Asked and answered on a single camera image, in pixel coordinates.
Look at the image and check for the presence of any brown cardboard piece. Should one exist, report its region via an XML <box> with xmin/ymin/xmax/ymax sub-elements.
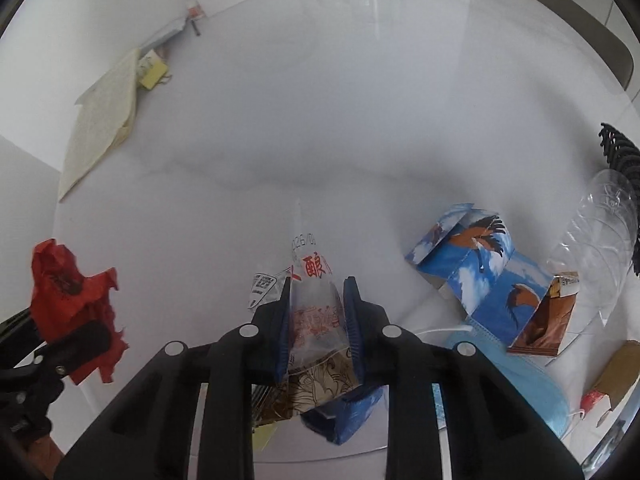
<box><xmin>580</xmin><ymin>340</ymin><xmax>640</xmax><ymax>427</ymax></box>

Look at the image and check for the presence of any cream paper napkin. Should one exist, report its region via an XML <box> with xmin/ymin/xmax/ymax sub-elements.
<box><xmin>56</xmin><ymin>48</ymin><xmax>142</xmax><ymax>202</ymax></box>

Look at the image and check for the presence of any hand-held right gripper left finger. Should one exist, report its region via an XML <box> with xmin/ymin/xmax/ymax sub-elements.
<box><xmin>54</xmin><ymin>276</ymin><xmax>293</xmax><ymax>480</ymax></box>

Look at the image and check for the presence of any black plastic comb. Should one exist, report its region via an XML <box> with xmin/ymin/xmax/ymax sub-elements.
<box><xmin>599</xmin><ymin>121</ymin><xmax>640</xmax><ymax>277</ymax></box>

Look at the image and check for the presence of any clear red-printed snack wrapper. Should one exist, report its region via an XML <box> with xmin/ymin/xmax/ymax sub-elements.
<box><xmin>286</xmin><ymin>199</ymin><xmax>352</xmax><ymax>378</ymax></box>

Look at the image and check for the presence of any grey dining chair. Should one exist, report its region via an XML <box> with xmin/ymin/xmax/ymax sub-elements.
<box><xmin>491</xmin><ymin>0</ymin><xmax>636</xmax><ymax>92</ymax></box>

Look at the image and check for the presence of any blue bird-print folded carton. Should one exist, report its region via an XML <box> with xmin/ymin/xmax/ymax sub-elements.
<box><xmin>404</xmin><ymin>203</ymin><xmax>581</xmax><ymax>358</ymax></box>

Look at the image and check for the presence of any red paper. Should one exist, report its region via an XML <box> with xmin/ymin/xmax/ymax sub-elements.
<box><xmin>31</xmin><ymin>239</ymin><xmax>129</xmax><ymax>386</ymax></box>

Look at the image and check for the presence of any blue snack wrapper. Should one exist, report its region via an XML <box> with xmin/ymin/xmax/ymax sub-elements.
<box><xmin>301</xmin><ymin>384</ymin><xmax>387</xmax><ymax>447</ymax></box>

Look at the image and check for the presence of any blue face mask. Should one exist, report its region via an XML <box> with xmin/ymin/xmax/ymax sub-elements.
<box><xmin>442</xmin><ymin>329</ymin><xmax>577</xmax><ymax>442</ymax></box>

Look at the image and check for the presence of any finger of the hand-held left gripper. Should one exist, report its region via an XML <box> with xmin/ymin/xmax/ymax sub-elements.
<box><xmin>0</xmin><ymin>307</ymin><xmax>40</xmax><ymax>356</ymax></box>
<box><xmin>34</xmin><ymin>321</ymin><xmax>112</xmax><ymax>377</ymax></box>

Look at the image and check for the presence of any white folded envelope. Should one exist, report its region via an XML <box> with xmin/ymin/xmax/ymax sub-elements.
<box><xmin>141</xmin><ymin>16</ymin><xmax>195</xmax><ymax>52</ymax></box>

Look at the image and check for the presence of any clear plastic bottle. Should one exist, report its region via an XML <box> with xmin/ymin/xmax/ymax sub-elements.
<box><xmin>546</xmin><ymin>169</ymin><xmax>640</xmax><ymax>333</ymax></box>

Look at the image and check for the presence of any small white label wrapper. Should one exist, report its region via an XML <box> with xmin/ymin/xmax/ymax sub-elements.
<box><xmin>247</xmin><ymin>271</ymin><xmax>292</xmax><ymax>312</ymax></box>

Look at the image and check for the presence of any yellow sticky note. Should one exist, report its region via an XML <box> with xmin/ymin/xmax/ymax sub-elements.
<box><xmin>251</xmin><ymin>421</ymin><xmax>279</xmax><ymax>455</ymax></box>

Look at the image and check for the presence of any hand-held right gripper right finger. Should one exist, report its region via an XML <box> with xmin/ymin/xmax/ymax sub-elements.
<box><xmin>341</xmin><ymin>275</ymin><xmax>585</xmax><ymax>480</ymax></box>

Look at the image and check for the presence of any brown printed wrapper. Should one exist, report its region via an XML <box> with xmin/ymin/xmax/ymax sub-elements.
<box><xmin>251</xmin><ymin>349</ymin><xmax>362</xmax><ymax>427</ymax></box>

